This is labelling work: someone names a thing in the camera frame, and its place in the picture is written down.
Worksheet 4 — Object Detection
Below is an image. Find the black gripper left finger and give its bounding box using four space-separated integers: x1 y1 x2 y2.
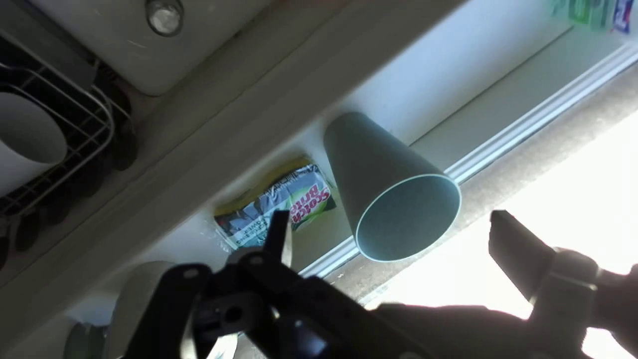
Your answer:
262 207 296 268

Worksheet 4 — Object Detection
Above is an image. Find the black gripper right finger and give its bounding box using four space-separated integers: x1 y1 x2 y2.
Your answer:
487 207 605 320

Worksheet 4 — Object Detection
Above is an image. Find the grey dish rack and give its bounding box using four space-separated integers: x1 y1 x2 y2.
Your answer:
0 31 144 267

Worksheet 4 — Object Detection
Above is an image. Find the white kitchen sink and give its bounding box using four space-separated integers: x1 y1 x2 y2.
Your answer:
28 0 272 97

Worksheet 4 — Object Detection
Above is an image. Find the round metal sink hole cover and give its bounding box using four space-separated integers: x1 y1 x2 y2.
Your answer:
144 0 186 37

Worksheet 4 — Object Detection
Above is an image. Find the white ceramic mug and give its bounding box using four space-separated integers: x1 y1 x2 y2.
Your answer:
0 89 70 199

